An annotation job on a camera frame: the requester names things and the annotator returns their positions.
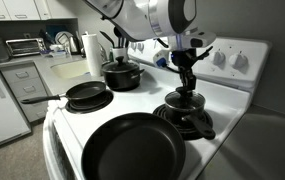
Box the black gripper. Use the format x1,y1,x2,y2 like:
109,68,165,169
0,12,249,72
171,47,200,98

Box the small glass pot lid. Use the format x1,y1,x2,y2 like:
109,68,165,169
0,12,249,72
164,86,206,112

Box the large black pot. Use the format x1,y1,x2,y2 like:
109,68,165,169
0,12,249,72
101,63,146,92

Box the large glass pot lid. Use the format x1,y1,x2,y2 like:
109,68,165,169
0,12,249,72
101,55,140,73

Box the small black saucepan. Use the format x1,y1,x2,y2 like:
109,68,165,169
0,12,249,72
163,96,217,141

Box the white stove knob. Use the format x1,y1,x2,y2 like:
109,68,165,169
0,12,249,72
228,50,249,70
209,49,227,66

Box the white electric stove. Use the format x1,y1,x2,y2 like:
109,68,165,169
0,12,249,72
42,33,272,180

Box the white utensil holder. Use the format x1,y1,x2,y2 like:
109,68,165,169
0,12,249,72
111,46,130,63

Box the large black frying pan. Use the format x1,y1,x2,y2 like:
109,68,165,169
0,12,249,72
81,112,187,180

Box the black ladle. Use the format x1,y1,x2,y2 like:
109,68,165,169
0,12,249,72
113,26,124,48

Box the black flat kitchen utensil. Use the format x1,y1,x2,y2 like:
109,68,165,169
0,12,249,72
99,30,116,49

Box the black coil burner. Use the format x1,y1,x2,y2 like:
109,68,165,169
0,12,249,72
65,89,115,115

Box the white paper towel roll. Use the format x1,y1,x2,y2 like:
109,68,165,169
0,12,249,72
81,32,103,78

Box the small black frying pan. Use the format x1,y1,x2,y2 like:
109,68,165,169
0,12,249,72
20,80,107,105

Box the cream kitchen sink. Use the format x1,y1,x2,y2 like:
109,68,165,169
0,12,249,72
50,59,90,80

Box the steel electric kettle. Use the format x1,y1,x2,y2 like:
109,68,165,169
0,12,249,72
68,34,82,56

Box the white plate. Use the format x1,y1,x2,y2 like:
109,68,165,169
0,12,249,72
54,30,71,46

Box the grey drawer cabinet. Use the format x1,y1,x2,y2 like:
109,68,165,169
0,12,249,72
0,61,50,124

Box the silver toaster oven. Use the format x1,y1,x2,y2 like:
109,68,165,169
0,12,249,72
5,37,47,58

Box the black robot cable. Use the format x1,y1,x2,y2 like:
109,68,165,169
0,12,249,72
156,37,184,75

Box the blue white cable plug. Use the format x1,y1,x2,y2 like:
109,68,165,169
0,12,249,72
153,49,170,70

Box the white wall cabinets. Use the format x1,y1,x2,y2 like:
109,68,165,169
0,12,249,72
0,0,80,22

